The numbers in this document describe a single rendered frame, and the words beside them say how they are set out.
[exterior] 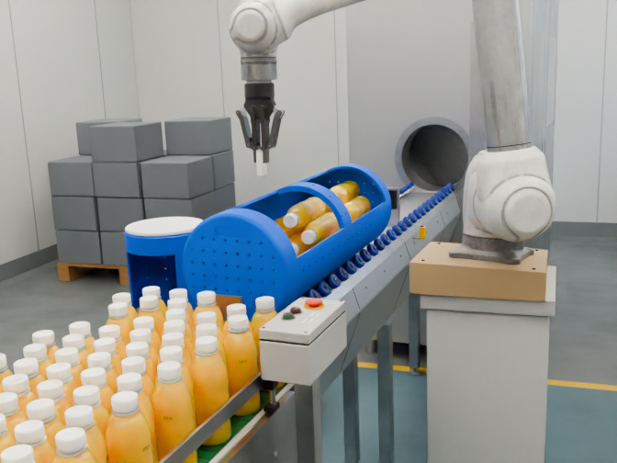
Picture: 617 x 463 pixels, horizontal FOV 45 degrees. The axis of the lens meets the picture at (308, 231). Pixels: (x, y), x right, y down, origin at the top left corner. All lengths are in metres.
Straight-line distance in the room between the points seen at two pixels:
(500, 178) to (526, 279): 0.27
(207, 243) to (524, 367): 0.83
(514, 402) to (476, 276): 0.34
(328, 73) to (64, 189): 2.64
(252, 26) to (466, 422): 1.11
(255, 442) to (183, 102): 6.31
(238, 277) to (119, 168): 3.87
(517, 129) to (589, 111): 5.01
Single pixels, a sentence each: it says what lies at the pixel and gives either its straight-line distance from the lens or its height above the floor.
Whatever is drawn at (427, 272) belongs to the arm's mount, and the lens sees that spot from 1.85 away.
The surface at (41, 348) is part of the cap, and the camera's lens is 1.41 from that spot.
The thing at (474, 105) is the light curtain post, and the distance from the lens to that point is 2.96.
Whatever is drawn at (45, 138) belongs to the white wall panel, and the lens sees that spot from 6.61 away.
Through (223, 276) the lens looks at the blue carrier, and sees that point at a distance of 1.79.
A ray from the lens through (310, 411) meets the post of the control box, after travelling 1.48.
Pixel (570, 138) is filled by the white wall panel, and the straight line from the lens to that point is 6.73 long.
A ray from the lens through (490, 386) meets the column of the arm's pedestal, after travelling 1.95.
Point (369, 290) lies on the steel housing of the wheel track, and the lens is 2.35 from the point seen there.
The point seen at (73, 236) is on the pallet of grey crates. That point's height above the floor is 0.36.
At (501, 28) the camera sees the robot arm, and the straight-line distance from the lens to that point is 1.71.
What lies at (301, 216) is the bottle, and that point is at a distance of 2.07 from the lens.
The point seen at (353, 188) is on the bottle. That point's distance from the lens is 2.46.
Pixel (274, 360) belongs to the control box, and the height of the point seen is 1.04.
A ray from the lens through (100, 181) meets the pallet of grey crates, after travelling 5.69.
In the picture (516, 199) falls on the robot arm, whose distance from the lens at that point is 1.65.
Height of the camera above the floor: 1.56
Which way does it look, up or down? 13 degrees down
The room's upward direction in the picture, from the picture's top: 2 degrees counter-clockwise
